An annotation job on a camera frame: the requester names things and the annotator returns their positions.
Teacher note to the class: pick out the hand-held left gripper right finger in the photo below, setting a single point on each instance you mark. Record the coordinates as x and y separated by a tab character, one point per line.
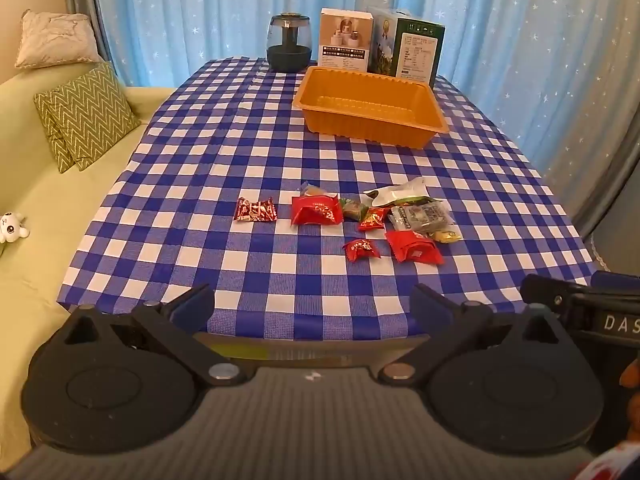
425	306

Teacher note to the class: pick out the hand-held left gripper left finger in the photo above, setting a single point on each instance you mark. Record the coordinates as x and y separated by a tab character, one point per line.
192	306

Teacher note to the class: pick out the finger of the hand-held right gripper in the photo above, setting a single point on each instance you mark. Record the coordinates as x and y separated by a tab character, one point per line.
542	291

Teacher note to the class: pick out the red snack packet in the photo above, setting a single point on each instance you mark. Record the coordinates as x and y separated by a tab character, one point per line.
414	248
316	211

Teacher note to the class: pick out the yellow candy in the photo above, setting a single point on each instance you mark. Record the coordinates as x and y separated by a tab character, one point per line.
445	235

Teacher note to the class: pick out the grey sesame cake packet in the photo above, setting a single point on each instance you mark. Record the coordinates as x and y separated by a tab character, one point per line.
420	216

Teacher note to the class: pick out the dark red candy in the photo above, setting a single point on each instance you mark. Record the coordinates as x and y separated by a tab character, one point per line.
256	210

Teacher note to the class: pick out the white green snack packet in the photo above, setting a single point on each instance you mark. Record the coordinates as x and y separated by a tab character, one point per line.
400	192

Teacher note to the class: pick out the green candy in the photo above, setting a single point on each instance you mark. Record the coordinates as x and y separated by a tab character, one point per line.
352	209

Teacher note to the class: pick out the orange plastic tray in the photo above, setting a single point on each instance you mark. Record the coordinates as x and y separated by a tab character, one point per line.
370	120

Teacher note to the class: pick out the person's right hand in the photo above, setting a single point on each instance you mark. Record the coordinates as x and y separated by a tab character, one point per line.
632	377

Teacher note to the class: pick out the red white patterned clothing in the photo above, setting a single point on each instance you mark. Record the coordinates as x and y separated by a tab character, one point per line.
610	465

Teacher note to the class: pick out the blue white checked tablecloth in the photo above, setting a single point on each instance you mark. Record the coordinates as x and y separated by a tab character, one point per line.
200	160

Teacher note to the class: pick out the light green sofa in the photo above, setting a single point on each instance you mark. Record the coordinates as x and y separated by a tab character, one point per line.
50	260

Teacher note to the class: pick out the green zigzag cushion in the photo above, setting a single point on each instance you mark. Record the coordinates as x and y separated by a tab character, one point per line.
87	110
62	157

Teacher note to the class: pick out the white plush toy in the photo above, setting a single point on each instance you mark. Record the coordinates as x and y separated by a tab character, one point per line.
10	227

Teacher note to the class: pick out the green milk carton box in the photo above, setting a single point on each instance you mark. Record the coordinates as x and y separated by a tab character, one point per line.
410	47

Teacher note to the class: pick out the white humidifier carton box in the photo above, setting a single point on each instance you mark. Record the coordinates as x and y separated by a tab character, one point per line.
345	40

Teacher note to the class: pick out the dark green humidifier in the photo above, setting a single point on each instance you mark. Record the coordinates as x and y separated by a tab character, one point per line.
288	45

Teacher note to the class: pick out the blue star curtain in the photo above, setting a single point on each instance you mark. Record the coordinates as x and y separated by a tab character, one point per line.
200	10

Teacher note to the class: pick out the beige cushion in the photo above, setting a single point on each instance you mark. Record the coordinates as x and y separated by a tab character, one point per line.
55	40

